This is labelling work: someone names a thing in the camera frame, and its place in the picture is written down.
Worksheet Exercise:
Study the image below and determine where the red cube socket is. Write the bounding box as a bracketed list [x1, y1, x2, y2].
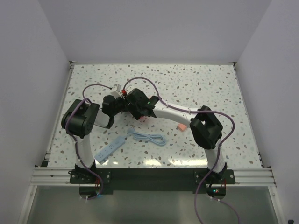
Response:
[138, 117, 150, 123]

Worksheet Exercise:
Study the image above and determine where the small pink plug adapter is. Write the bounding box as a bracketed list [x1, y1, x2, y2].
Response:
[177, 124, 187, 132]

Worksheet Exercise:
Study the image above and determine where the light blue power strip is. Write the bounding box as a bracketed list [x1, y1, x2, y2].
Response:
[94, 136, 126, 164]

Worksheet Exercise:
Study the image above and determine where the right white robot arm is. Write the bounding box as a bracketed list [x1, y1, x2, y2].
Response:
[121, 87, 227, 183]

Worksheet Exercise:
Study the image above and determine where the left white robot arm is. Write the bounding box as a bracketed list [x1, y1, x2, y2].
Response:
[61, 95, 126, 183]

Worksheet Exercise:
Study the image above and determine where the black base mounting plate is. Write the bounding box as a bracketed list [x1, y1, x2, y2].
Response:
[68, 168, 236, 196]

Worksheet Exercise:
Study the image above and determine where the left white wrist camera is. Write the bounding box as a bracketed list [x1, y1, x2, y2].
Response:
[110, 84, 123, 99]

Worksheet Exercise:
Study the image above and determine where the aluminium frame rail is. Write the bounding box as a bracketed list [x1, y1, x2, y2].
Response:
[29, 167, 72, 186]

